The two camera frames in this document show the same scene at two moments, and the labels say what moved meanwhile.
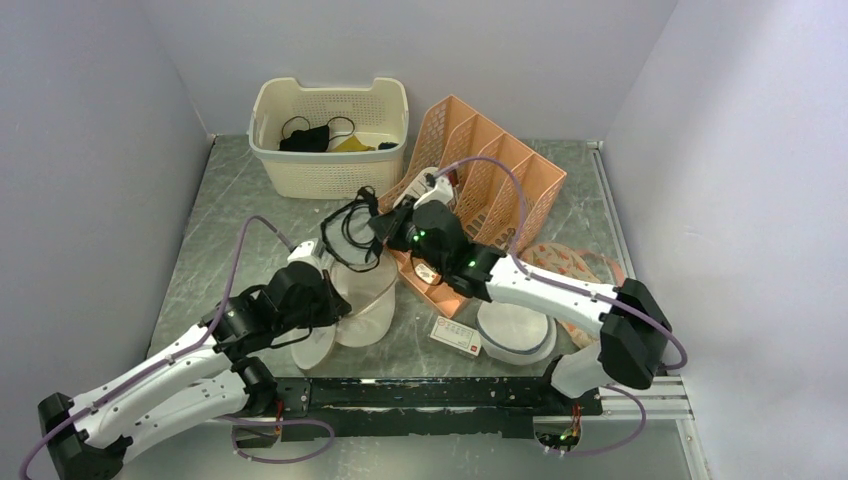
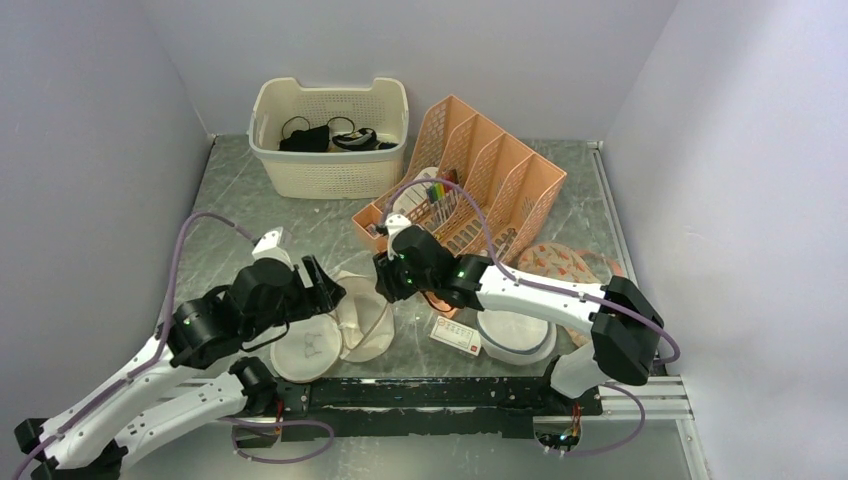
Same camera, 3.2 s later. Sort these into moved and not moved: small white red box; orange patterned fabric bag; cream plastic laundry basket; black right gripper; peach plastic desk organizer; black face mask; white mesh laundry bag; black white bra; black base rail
Moved: black white bra; black right gripper; white mesh laundry bag
Not moved: cream plastic laundry basket; peach plastic desk organizer; black face mask; small white red box; orange patterned fabric bag; black base rail
